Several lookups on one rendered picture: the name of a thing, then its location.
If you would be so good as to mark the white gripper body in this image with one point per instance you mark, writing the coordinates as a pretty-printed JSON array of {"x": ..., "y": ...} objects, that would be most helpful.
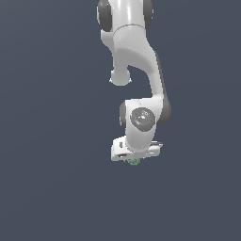
[{"x": 118, "y": 150}]

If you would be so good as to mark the small green object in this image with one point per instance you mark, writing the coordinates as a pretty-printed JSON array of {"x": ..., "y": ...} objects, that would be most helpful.
[{"x": 134, "y": 161}]

